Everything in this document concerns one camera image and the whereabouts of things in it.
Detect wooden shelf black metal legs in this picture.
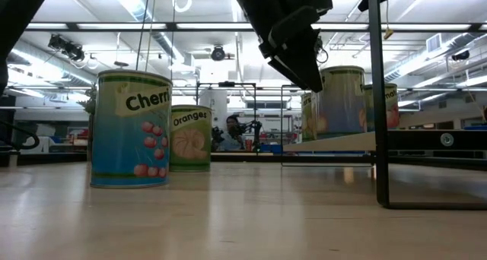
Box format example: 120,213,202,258
280,0,487,211

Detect purple label food can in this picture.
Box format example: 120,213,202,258
314,65,367,140

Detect white round column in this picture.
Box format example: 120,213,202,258
199,89,229,151

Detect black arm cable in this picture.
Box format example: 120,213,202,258
0,119,41,151

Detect white hanging ring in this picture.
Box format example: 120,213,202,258
173,0,193,13

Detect ceiling air vent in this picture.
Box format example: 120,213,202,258
425,33,443,54

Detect oranges can green label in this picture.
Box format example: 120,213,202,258
169,104,213,173

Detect tomatoes can blue label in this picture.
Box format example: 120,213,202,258
364,83,400,134

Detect person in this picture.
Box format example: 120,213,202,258
218,114,247,151

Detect thin hanging wire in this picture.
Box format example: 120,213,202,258
135,0,152,71
145,0,158,72

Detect cherries can blue label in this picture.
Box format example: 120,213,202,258
90,68,173,189

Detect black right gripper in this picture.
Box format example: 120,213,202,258
228,0,334,94

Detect black ceiling fixture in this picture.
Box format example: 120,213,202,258
451,49,471,62

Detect pears can green label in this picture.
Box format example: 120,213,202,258
301,92,319,142

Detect yellow hanging tag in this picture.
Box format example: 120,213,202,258
383,0,395,40

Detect overhead frame bar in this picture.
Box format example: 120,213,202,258
0,21,487,33

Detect thin black background frame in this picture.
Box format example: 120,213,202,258
196,81,259,154

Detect round overhead camera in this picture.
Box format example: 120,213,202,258
210,45,227,62

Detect green potted plant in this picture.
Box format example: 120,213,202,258
78,84,98,115

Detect black ceiling device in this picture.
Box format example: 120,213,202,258
47,33,87,63

